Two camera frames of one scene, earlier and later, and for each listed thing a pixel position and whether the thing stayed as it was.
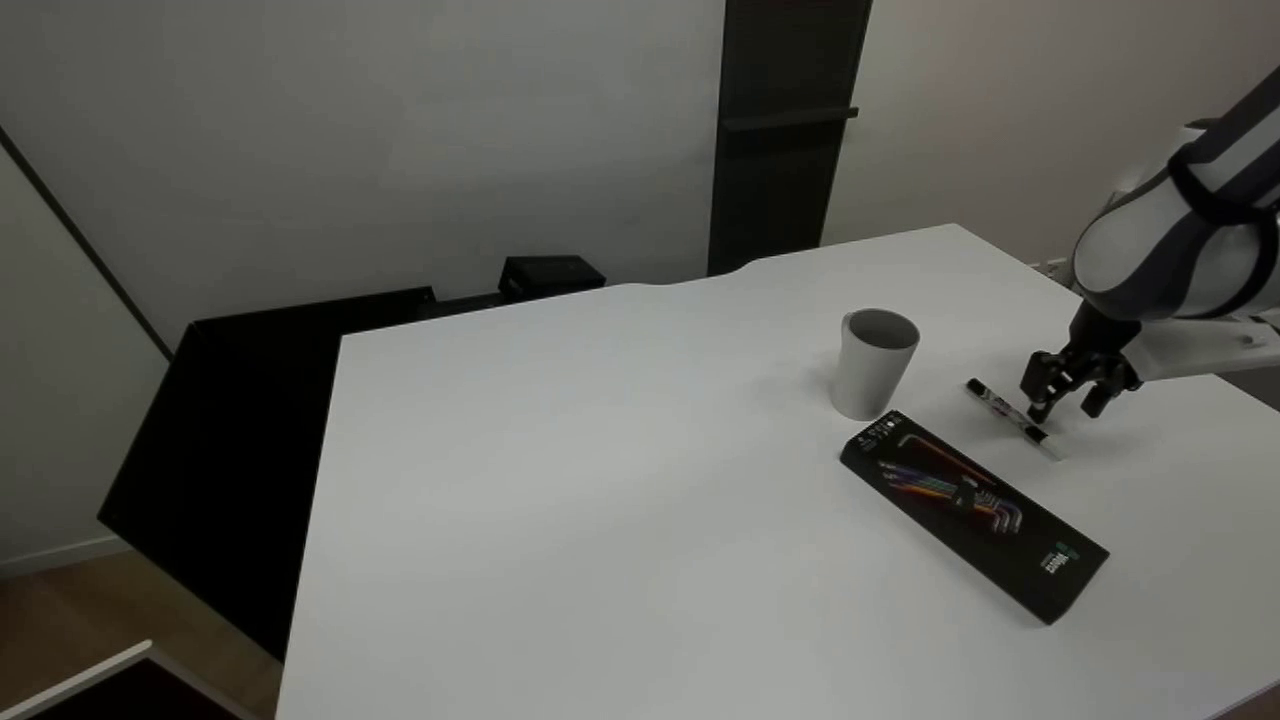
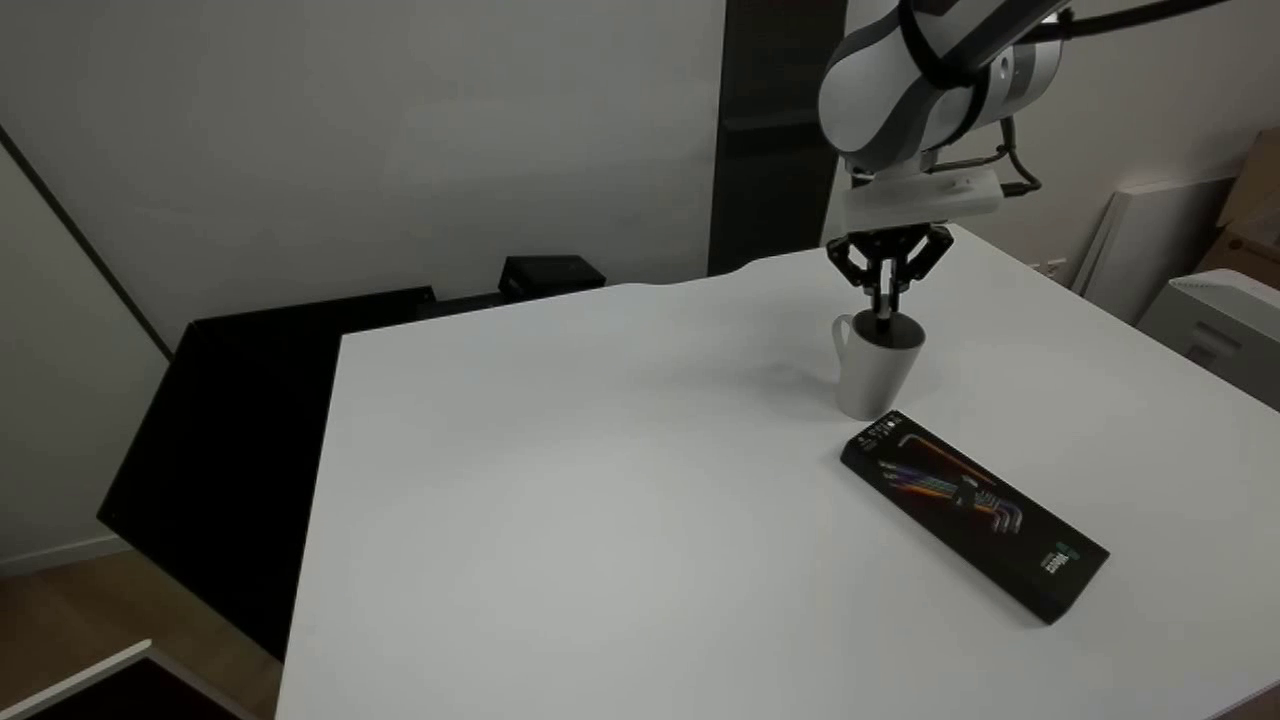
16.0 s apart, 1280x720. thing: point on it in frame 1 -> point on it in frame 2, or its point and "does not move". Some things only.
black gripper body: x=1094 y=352 -> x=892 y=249
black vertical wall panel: x=787 y=103 does not move
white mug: x=871 y=357 does not move
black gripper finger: x=1103 y=395 -> x=929 y=247
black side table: x=217 y=483 does not move
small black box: x=545 y=273 does not move
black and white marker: x=1005 y=408 -> x=887 y=286
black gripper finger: x=1036 y=383 -> x=857 y=264
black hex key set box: x=987 y=525 does not move
